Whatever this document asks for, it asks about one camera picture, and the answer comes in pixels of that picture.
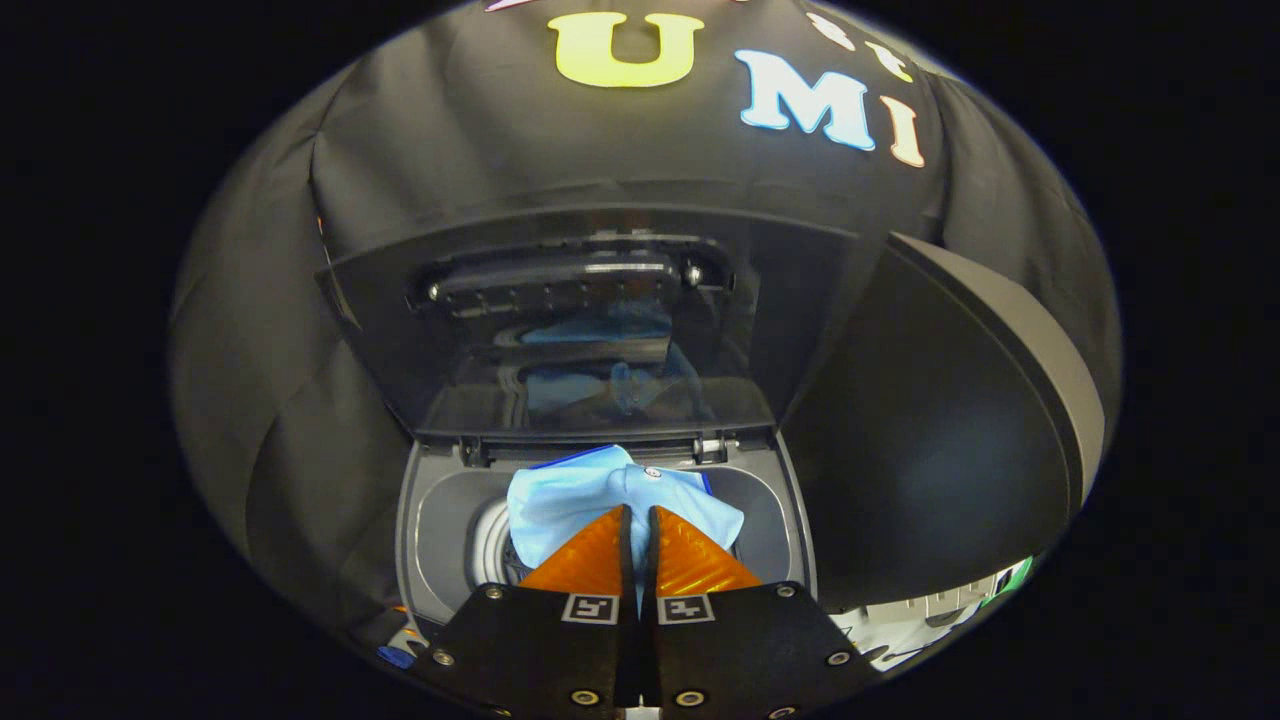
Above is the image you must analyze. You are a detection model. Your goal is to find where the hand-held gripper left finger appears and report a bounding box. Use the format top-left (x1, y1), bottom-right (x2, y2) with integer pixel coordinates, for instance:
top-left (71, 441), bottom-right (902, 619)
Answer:
top-left (415, 505), bottom-right (641, 720)

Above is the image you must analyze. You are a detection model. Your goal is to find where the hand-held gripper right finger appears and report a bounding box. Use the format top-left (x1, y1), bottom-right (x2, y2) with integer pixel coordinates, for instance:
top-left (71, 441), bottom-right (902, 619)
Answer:
top-left (640, 505), bottom-right (881, 720)

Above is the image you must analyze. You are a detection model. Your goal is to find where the light blue polo shirt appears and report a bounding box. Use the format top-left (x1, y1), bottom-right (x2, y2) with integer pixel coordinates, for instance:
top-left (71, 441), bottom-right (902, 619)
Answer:
top-left (507, 445), bottom-right (746, 601)

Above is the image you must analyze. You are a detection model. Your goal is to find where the dark washing machine lid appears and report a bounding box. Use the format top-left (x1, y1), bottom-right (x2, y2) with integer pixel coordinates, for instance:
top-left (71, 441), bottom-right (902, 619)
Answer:
top-left (318, 205), bottom-right (861, 441)

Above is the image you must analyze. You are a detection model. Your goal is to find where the grey cabinet with black top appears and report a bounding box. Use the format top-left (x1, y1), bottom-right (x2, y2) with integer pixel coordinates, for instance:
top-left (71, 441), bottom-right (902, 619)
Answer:
top-left (780, 232), bottom-right (1106, 613)

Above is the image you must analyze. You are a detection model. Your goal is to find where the black backdrop cloth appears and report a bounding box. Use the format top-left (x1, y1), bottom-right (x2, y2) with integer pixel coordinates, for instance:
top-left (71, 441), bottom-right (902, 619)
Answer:
top-left (168, 0), bottom-right (1123, 621)

